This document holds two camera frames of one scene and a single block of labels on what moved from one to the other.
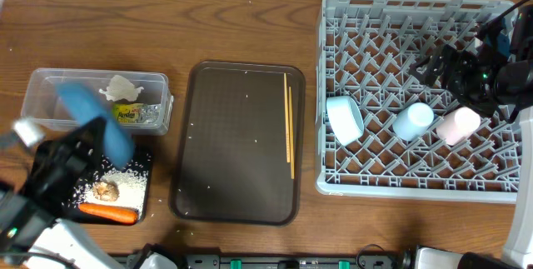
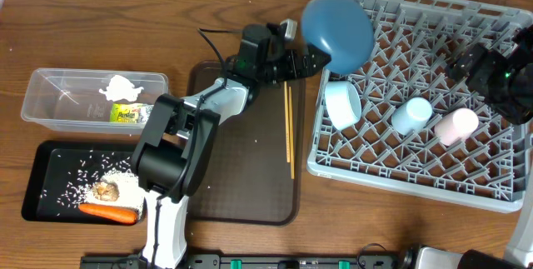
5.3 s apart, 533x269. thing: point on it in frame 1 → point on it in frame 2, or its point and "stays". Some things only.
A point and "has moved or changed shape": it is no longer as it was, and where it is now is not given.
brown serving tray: [229, 163] stays
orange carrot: [116, 212] stays
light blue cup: [412, 122] has moved or changed shape
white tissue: [121, 88] stays
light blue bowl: [346, 119] has moved or changed shape
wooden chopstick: [291, 132] stays
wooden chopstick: [286, 117] stays
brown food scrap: [106, 191] stays
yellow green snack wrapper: [136, 113] stays
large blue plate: [83, 106] → [341, 27]
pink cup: [455, 127] stays
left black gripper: [65, 160] → [307, 60]
